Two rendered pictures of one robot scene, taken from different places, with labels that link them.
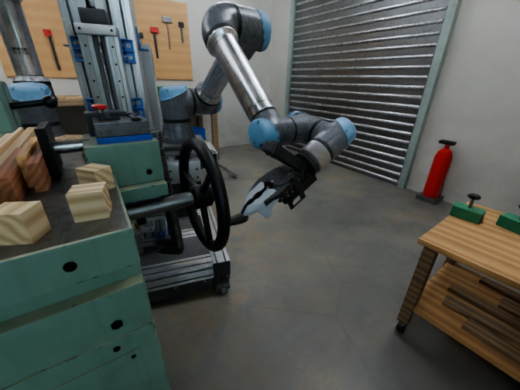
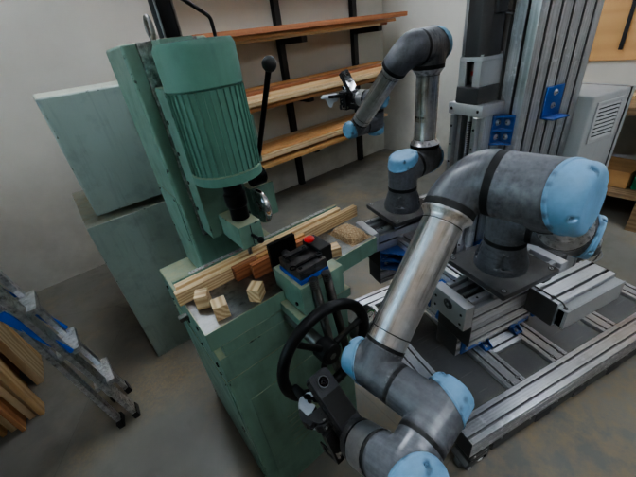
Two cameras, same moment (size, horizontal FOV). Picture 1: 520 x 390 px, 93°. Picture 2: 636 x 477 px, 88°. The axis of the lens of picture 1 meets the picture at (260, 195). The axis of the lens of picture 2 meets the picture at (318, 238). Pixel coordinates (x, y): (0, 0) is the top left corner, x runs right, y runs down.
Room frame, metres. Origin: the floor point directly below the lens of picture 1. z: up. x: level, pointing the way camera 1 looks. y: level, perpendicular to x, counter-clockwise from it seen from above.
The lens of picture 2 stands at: (0.57, -0.41, 1.48)
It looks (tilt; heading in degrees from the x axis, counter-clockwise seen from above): 31 degrees down; 90
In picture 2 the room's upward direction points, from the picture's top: 8 degrees counter-clockwise
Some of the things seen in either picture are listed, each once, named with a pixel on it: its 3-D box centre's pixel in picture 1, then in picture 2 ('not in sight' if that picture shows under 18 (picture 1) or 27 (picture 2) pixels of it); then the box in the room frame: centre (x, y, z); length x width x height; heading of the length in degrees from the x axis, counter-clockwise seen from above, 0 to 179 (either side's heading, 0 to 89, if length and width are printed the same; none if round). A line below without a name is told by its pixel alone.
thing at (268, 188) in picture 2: not in sight; (260, 198); (0.40, 0.67, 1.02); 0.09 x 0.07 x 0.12; 34
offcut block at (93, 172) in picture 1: (96, 178); (256, 291); (0.39, 0.28, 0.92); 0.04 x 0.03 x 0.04; 74
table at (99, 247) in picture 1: (84, 182); (293, 278); (0.49, 0.38, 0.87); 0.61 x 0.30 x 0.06; 34
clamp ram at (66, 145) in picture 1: (68, 146); (288, 256); (0.49, 0.39, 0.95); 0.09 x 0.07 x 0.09; 34
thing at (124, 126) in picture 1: (117, 123); (308, 256); (0.54, 0.31, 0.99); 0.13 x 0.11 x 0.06; 34
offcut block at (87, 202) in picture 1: (90, 201); (220, 308); (0.31, 0.24, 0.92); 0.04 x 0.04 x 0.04; 23
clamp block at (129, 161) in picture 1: (123, 156); (309, 278); (0.54, 0.31, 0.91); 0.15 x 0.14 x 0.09; 34
